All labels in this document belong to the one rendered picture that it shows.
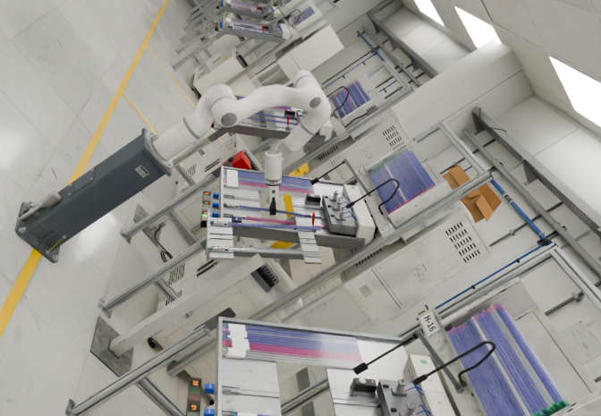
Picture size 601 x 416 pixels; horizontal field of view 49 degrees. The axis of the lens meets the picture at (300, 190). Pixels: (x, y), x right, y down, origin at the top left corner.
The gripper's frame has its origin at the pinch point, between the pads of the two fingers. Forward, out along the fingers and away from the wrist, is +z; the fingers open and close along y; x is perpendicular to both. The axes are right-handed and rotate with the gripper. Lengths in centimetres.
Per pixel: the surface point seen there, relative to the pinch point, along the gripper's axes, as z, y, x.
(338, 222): 0.1, -14.7, -31.4
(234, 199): -2.1, 9.8, 19.0
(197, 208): 59, 124, 45
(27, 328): 13, -75, 102
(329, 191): 7, 36, -35
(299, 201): 3.5, 16.7, -15.2
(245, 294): 36.3, -20.7, 14.7
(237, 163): 6, 79, 17
